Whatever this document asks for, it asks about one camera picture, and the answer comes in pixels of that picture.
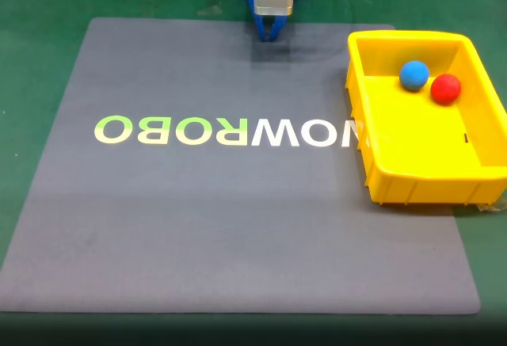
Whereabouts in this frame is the blue ball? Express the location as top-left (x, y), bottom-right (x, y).
top-left (398, 59), bottom-right (430, 92)

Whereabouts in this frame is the clear plastic wrapper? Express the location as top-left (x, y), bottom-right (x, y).
top-left (477, 202), bottom-right (507, 215)

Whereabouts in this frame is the yellow plastic bin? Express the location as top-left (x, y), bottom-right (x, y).
top-left (345, 30), bottom-right (507, 206)

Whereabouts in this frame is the red ball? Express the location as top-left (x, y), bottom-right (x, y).
top-left (430, 73), bottom-right (463, 105)

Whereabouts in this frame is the grey mat with lettering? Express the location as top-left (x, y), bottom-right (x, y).
top-left (0, 17), bottom-right (482, 315)

